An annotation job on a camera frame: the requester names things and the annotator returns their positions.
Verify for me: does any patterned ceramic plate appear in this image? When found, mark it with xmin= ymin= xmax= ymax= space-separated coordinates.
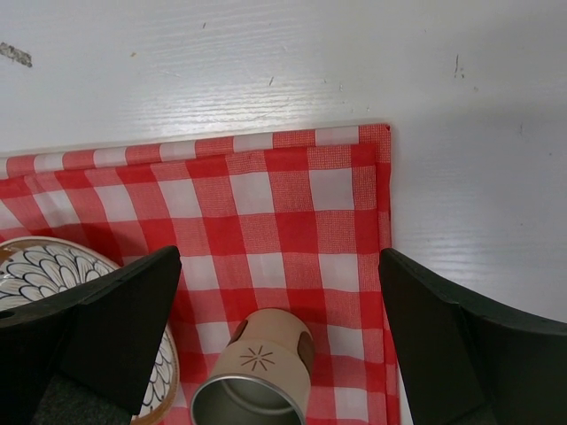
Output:
xmin=1 ymin=236 xmax=180 ymax=424

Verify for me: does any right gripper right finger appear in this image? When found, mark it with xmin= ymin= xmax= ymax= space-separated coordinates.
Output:
xmin=379 ymin=248 xmax=566 ymax=424

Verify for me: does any metal cup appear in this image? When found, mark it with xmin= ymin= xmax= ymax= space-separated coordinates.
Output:
xmin=190 ymin=308 xmax=315 ymax=425

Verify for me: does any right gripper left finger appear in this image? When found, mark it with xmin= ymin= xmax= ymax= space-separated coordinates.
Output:
xmin=1 ymin=246 xmax=181 ymax=424

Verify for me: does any red checkered cloth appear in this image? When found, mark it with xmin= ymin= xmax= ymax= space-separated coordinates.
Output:
xmin=1 ymin=124 xmax=400 ymax=424

